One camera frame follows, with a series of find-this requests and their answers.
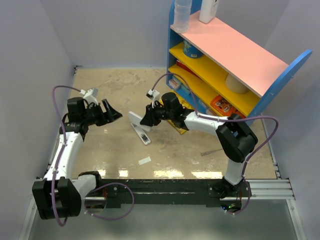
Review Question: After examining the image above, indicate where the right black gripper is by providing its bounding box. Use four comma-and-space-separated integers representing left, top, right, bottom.
140, 102, 174, 127

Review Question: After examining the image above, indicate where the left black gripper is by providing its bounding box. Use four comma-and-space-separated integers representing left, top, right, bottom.
82, 99, 122, 127

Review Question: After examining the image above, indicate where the grey button remote control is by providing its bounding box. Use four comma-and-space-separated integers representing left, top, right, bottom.
128, 111, 151, 132

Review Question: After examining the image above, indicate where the white battery cover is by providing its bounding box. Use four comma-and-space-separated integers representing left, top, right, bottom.
138, 156, 152, 166

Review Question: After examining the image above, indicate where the white long remote control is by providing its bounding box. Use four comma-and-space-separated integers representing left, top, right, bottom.
131, 123, 151, 145

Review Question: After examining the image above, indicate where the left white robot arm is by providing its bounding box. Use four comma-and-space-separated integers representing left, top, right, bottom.
32, 97, 123, 220

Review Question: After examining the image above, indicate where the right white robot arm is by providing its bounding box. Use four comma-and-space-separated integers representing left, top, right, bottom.
137, 89, 258, 197

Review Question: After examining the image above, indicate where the yellow Lays chip bag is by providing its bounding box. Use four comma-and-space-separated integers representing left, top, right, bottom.
167, 97, 194, 135

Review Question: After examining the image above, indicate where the pack of tissue packets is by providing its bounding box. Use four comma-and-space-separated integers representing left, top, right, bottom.
168, 76, 191, 95

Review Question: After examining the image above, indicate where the red flat box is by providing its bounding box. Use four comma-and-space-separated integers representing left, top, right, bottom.
176, 59, 199, 78

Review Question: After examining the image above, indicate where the orange product box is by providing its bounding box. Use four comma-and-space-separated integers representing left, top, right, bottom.
210, 95, 246, 119

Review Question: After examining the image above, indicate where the blue snack can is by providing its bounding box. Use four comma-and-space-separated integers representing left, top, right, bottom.
182, 40, 203, 59

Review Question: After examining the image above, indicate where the blue yellow pink shelf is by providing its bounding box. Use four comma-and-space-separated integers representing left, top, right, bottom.
167, 0, 312, 117

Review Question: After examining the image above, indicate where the brown paper roll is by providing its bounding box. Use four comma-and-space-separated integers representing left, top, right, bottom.
225, 74, 249, 94

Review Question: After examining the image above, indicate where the clear plastic bottle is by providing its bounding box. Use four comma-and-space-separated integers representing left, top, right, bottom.
173, 0, 192, 34

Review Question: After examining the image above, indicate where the white plastic container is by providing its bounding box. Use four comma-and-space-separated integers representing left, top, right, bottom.
199, 0, 219, 24

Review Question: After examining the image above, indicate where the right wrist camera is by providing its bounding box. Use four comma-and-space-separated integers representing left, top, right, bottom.
146, 89, 160, 108

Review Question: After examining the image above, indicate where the base left purple cable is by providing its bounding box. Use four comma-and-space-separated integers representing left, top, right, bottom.
83, 182, 135, 221

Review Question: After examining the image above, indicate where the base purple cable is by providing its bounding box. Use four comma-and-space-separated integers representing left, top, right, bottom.
223, 179, 253, 216
83, 182, 135, 221

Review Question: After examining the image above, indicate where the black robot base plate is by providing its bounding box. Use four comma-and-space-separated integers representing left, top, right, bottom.
86, 178, 252, 208

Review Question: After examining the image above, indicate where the base right purple cable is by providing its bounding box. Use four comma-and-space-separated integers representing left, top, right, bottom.
223, 179, 253, 216

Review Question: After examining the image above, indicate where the aluminium rail frame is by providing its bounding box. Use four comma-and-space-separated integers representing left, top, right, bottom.
19, 170, 297, 240

